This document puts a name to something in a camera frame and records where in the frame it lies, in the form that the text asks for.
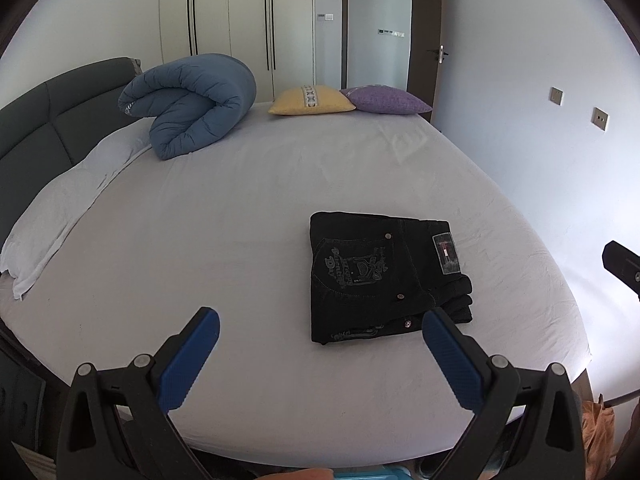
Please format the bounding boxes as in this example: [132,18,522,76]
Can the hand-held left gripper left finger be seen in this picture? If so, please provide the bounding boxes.
[56,306,222,480]

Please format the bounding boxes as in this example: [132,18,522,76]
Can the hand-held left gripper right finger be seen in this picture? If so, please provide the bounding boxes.
[421,307,586,480]

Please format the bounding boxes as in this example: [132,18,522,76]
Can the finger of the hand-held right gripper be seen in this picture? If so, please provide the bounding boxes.
[601,240,640,302]

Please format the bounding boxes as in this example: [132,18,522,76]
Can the black denim pants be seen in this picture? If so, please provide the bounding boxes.
[308,211,474,346]

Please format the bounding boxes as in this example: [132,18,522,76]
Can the light blue plastic bin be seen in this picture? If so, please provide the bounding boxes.
[332,464,416,480]

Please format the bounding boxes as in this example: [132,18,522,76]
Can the white sheeted bed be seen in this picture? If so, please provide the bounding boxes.
[0,100,593,471]

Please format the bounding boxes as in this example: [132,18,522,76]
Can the orange cloth bag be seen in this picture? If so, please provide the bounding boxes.
[580,394,617,480]

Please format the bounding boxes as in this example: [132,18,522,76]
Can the dark bedside cabinet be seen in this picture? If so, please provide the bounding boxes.
[0,320,56,461]

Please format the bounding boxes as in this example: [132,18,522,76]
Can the white bed pillow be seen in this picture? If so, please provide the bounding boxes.
[0,120,153,301]

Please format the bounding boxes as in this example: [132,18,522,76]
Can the blue rolled duvet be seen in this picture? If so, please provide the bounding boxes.
[118,53,257,161]

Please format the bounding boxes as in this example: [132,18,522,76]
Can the purple throw pillow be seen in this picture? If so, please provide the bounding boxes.
[340,85,432,115]

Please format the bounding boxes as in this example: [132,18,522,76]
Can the grey padded headboard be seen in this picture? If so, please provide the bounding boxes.
[0,56,143,246]

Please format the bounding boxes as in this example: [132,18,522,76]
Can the yellow throw pillow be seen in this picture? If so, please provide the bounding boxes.
[268,85,357,116]

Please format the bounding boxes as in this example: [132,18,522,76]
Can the dark brown door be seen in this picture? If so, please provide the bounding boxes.
[341,0,447,123]

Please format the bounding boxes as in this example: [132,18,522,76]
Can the cream wardrobe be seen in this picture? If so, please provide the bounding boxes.
[159,0,315,103]

